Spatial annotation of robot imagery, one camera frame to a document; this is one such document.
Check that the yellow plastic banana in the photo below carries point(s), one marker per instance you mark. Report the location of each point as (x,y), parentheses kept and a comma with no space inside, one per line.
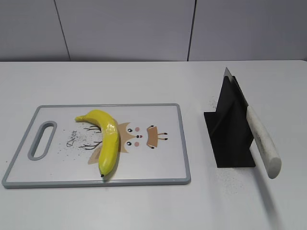
(110,138)

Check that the black knife stand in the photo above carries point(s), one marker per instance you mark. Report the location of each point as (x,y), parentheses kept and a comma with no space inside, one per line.
(228,129)

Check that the white-handled kitchen knife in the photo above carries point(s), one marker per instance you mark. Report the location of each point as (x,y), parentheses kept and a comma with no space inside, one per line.
(266,147)

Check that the white grey-rimmed cutting board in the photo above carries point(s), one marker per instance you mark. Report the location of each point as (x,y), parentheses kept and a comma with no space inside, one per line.
(57,151)

